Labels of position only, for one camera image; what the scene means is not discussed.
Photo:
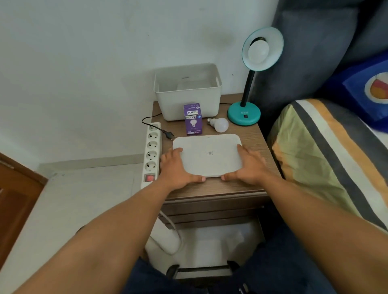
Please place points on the person's left hand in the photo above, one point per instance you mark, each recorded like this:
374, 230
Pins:
172, 171

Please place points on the person's right hand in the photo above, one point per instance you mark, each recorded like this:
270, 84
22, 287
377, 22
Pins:
253, 169

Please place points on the purple light bulb box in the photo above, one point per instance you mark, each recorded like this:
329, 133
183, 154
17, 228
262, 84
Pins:
193, 124

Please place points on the white light bulb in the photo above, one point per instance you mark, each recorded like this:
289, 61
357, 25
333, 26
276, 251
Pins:
221, 124
258, 51

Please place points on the teal desk lamp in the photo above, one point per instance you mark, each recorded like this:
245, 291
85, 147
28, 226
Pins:
244, 115

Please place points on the person's right forearm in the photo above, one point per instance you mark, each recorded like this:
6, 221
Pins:
327, 224

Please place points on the person's left forearm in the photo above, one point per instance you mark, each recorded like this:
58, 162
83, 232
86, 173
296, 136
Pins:
100, 236

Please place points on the white power strip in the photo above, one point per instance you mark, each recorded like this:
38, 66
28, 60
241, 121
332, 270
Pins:
151, 145

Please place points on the brown wooden nightstand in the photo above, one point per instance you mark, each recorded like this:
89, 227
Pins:
212, 209

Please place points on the dark blue trousers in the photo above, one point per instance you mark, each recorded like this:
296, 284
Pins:
288, 266

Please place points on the blue cartoon cushion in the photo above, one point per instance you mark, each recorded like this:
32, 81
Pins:
357, 87

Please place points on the grey padded headboard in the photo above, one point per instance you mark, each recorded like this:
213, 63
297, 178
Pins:
309, 36

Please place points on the brown wooden door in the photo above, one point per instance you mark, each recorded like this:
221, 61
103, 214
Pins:
18, 206

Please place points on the black metal frame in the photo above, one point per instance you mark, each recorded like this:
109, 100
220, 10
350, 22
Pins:
200, 268

